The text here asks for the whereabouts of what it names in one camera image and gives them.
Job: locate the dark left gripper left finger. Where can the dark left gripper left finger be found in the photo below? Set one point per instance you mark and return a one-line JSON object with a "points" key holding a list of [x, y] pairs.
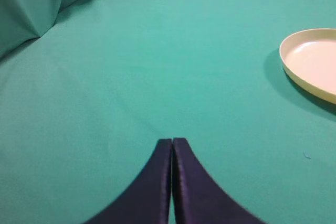
{"points": [[147, 198]]}

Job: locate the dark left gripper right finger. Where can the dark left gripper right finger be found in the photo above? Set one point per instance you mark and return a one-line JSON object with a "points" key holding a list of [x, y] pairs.
{"points": [[197, 197]]}

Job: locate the yellow plastic plate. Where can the yellow plastic plate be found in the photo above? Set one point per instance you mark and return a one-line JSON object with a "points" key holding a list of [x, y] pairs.
{"points": [[308, 58]]}

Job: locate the green table cloth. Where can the green table cloth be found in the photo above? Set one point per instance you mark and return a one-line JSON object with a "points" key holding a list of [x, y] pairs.
{"points": [[83, 107]]}

